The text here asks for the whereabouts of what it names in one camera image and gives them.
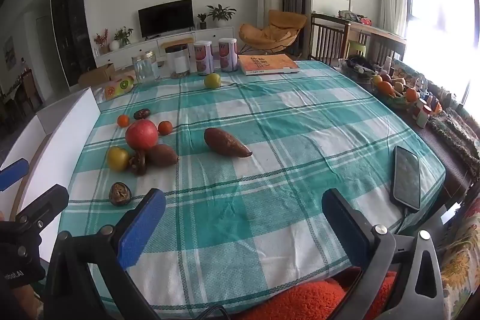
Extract black television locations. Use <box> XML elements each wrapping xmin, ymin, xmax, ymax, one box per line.
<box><xmin>138</xmin><ymin>0</ymin><xmax>195</xmax><ymax>39</ymax></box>

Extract orange fluffy cushion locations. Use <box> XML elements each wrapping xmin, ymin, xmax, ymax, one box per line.
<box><xmin>240</xmin><ymin>269</ymin><xmax>398</xmax><ymax>320</ymax></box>

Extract dining table and chairs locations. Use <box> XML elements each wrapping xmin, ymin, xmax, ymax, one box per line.
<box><xmin>0</xmin><ymin>69</ymin><xmax>43</xmax><ymax>120</ymax></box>

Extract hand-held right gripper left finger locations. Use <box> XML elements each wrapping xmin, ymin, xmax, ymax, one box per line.
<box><xmin>44</xmin><ymin>188</ymin><xmax>167</xmax><ymax>320</ymax></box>

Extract brown dried fruit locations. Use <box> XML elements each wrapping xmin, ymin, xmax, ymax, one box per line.
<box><xmin>128</xmin><ymin>151</ymin><xmax>149</xmax><ymax>176</ymax></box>

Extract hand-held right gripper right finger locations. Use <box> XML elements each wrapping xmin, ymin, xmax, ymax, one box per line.
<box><xmin>322</xmin><ymin>188</ymin><xmax>447</xmax><ymax>320</ymax></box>

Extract floral patterned blanket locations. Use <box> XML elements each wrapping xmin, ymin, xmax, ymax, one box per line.
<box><xmin>394</xmin><ymin>58</ymin><xmax>480</xmax><ymax>320</ymax></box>

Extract glass jar gold lid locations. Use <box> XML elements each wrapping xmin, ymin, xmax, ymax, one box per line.
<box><xmin>131</xmin><ymin>51</ymin><xmax>160</xmax><ymax>84</ymax></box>

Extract white cardboard box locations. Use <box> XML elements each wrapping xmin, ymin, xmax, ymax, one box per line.
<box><xmin>0</xmin><ymin>87</ymin><xmax>102</xmax><ymax>264</ymax></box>

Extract glass jar black lid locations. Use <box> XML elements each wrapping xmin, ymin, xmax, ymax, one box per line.
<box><xmin>165</xmin><ymin>43</ymin><xmax>191</xmax><ymax>79</ymax></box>

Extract long brown fruit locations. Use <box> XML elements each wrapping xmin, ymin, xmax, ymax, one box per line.
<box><xmin>204</xmin><ymin>127</ymin><xmax>253</xmax><ymax>159</ymax></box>

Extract fruit printed carton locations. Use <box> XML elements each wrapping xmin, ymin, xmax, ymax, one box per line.
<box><xmin>103</xmin><ymin>76</ymin><xmax>135</xmax><ymax>101</ymax></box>

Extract brown cardboard box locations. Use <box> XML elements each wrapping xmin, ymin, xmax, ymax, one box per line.
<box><xmin>78</xmin><ymin>63</ymin><xmax>116</xmax><ymax>88</ymax></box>

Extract red apple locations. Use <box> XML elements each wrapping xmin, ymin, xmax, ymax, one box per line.
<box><xmin>125</xmin><ymin>119</ymin><xmax>159</xmax><ymax>151</ymax></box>

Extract orange lounge chair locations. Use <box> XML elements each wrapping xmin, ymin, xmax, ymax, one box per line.
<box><xmin>239</xmin><ymin>10</ymin><xmax>308</xmax><ymax>54</ymax></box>

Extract green plant in vase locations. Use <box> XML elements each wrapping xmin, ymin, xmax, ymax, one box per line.
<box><xmin>114</xmin><ymin>27</ymin><xmax>134</xmax><ymax>46</ymax></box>

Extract black tray with items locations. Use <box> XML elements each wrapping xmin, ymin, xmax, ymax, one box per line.
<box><xmin>339</xmin><ymin>55</ymin><xmax>379</xmax><ymax>78</ymax></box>

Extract small wooden stool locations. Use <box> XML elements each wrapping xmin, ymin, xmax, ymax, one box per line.
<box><xmin>159</xmin><ymin>37</ymin><xmax>194</xmax><ymax>54</ymax></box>

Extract wooden desk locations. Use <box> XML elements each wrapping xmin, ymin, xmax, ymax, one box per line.
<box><xmin>349</xmin><ymin>18</ymin><xmax>407</xmax><ymax>43</ymax></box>

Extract yellow round fruit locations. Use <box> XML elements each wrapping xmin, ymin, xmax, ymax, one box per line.
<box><xmin>106</xmin><ymin>146</ymin><xmax>131</xmax><ymax>172</ymax></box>

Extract white television cabinet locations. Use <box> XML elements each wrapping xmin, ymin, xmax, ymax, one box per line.
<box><xmin>94</xmin><ymin>27</ymin><xmax>235</xmax><ymax>69</ymax></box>

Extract wicker fruit basket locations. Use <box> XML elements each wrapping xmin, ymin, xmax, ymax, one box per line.
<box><xmin>371</xmin><ymin>74</ymin><xmax>419</xmax><ymax>108</ymax></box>

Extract dark wrinkled passion fruit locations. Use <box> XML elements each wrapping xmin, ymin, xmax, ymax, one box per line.
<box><xmin>109</xmin><ymin>182</ymin><xmax>132</xmax><ymax>207</ymax></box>

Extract orange book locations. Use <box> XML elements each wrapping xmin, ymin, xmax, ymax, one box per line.
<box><xmin>238</xmin><ymin>55</ymin><xmax>301</xmax><ymax>76</ymax></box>

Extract black glass display cabinet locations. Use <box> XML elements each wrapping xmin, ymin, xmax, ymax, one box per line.
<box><xmin>50</xmin><ymin>0</ymin><xmax>97</xmax><ymax>87</ymax></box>

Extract dark wooden chair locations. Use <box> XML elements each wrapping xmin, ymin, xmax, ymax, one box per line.
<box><xmin>307</xmin><ymin>13</ymin><xmax>351</xmax><ymax>66</ymax></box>
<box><xmin>365</xmin><ymin>33</ymin><xmax>407</xmax><ymax>62</ymax></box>

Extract pink can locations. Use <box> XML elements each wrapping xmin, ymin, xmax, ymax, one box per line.
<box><xmin>218</xmin><ymin>37</ymin><xmax>238</xmax><ymax>72</ymax></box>
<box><xmin>193</xmin><ymin>41</ymin><xmax>214</xmax><ymax>76</ymax></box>

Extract green stool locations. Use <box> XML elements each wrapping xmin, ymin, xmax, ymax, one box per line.
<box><xmin>347</xmin><ymin>40</ymin><xmax>366</xmax><ymax>58</ymax></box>

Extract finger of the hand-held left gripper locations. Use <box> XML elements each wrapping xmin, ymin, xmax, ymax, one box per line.
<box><xmin>0</xmin><ymin>159</ymin><xmax>30</xmax><ymax>192</ymax></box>
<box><xmin>9</xmin><ymin>184</ymin><xmax>70</xmax><ymax>231</ymax></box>

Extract black charging cable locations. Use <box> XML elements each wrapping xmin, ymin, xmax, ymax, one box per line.
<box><xmin>397</xmin><ymin>207</ymin><xmax>414</xmax><ymax>232</ymax></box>

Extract white bottles with red caps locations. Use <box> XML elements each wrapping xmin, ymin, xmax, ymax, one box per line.
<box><xmin>415</xmin><ymin>99</ymin><xmax>438</xmax><ymax>128</ymax></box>

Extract large potted green plant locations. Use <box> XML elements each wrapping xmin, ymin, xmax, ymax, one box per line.
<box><xmin>206</xmin><ymin>4</ymin><xmax>237</xmax><ymax>29</ymax></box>

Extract red flowers in vase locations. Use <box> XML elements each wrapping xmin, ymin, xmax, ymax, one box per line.
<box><xmin>94</xmin><ymin>28</ymin><xmax>109</xmax><ymax>54</ymax></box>

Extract oval brown fruit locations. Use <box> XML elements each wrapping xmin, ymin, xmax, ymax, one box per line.
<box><xmin>145</xmin><ymin>144</ymin><xmax>180</xmax><ymax>168</ymax></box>

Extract green checked tablecloth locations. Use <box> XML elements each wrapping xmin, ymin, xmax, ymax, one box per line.
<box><xmin>58</xmin><ymin>59</ymin><xmax>447</xmax><ymax>317</ymax></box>

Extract black smartphone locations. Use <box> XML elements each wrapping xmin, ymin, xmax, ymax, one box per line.
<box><xmin>391</xmin><ymin>145</ymin><xmax>421</xmax><ymax>213</ymax></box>

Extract framed wall picture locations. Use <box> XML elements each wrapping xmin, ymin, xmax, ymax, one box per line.
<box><xmin>4</xmin><ymin>36</ymin><xmax>16</xmax><ymax>71</ymax></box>

